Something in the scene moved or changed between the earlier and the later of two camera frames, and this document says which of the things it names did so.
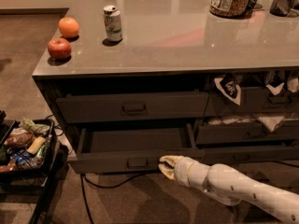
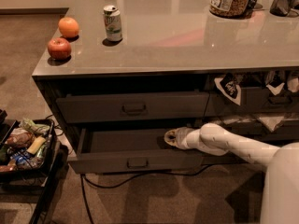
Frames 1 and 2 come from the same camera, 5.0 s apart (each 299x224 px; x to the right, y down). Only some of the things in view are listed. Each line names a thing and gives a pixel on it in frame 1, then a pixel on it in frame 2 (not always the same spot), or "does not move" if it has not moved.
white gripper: (181, 170) to (189, 139)
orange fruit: (68, 27) does not move
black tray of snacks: (26, 147) does not move
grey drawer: (131, 148) does not move
